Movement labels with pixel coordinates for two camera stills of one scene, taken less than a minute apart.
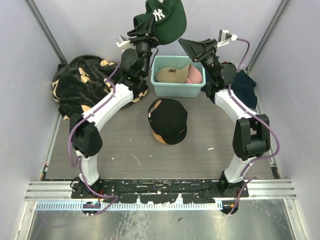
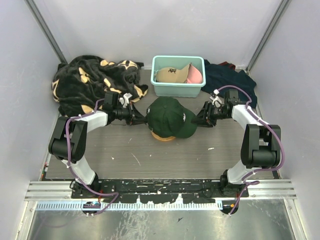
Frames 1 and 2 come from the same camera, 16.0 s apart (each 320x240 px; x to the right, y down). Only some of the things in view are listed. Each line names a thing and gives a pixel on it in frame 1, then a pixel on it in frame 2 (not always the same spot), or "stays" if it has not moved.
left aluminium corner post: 46,31 stays
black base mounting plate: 160,191 stays
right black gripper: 198,51 to 204,120
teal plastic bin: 175,89 stays
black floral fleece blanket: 80,82 stays
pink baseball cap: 194,75 stays
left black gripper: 143,32 to 134,118
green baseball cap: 169,20 to 168,117
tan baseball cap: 172,75 stays
